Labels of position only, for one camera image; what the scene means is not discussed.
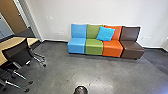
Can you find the green sofa seat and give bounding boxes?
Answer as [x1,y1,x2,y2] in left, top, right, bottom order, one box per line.
[84,24,105,56]

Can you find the light wooden table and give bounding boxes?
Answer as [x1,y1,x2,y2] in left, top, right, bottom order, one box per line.
[0,36,40,66]

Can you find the white wall light switch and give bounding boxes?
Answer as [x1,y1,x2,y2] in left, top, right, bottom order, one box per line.
[47,15,53,21]

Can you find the black office chair chrome legs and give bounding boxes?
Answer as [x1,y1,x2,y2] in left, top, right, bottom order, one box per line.
[0,38,48,68]
[0,64,34,93]

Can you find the white door frame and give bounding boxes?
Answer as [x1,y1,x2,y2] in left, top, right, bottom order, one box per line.
[18,0,44,43]

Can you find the brown wooden door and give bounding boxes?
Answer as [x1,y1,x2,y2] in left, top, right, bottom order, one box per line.
[0,0,28,35]

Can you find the cyan square cushion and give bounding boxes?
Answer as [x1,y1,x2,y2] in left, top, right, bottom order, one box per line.
[96,26,116,42]

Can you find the blue sofa seat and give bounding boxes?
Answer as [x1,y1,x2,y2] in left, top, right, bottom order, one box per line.
[67,23,88,55]

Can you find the brown sofa seat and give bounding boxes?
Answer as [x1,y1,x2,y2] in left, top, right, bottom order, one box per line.
[119,26,146,60]

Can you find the orange sofa seat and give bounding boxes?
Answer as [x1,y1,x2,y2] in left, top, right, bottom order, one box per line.
[102,25,125,58]

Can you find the white wall outlet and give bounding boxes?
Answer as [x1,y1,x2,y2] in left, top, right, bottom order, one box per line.
[57,30,64,36]
[140,35,147,41]

